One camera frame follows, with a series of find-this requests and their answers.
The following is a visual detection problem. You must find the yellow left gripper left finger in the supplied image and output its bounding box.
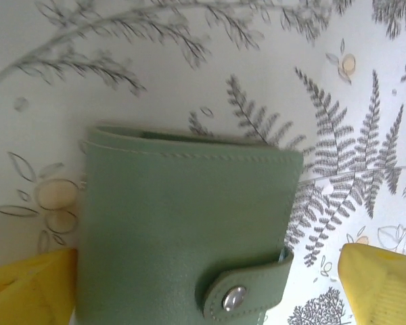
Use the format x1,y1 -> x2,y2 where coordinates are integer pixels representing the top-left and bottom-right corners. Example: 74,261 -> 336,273
0,248 -> 78,325

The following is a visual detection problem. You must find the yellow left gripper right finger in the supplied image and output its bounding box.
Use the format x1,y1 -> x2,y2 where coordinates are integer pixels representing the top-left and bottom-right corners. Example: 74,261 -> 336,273
338,242 -> 406,325

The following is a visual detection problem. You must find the clear plastic container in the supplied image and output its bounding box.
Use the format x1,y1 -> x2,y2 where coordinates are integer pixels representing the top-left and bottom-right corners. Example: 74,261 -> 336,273
74,125 -> 305,325

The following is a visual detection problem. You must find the floral print tablecloth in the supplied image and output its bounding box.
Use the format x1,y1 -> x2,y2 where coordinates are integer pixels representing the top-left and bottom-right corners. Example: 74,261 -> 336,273
0,0 -> 406,325

